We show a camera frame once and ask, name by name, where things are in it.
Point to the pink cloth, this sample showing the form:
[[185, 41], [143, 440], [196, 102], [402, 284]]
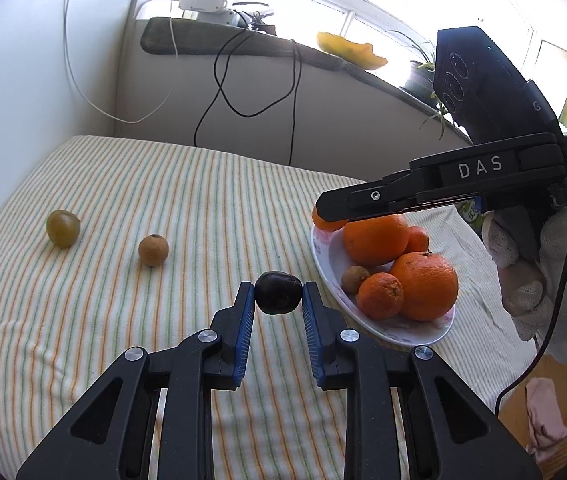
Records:
[[546, 420]]

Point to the black power adapter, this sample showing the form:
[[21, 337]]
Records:
[[256, 19]]

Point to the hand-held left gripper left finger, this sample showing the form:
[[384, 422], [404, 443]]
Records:
[[244, 335]]

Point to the white floral bowl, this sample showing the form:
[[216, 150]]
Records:
[[333, 260]]

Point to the potted plant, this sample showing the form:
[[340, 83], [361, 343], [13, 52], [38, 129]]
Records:
[[418, 80]]

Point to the green kiwi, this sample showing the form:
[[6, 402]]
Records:
[[63, 228]]

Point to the brown kiwi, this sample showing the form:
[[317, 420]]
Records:
[[355, 280], [154, 250]]

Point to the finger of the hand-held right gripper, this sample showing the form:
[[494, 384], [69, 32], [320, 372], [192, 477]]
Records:
[[358, 200]]

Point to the dark plum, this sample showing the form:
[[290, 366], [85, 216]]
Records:
[[278, 292]]

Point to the white power strip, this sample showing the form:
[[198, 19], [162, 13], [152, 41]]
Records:
[[203, 5]]

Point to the grey windowsill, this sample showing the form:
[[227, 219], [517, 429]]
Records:
[[393, 91]]

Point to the striped bed sheet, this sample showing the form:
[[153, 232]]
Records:
[[113, 185]]

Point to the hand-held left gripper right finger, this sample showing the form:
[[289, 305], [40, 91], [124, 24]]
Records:
[[313, 335]]

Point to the mandarin orange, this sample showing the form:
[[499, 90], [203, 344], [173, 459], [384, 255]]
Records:
[[381, 296], [326, 225], [417, 241]]

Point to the large orange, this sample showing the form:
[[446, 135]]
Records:
[[423, 285], [376, 240]]

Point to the yellow fruit peel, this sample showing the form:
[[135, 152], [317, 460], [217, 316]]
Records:
[[348, 50]]

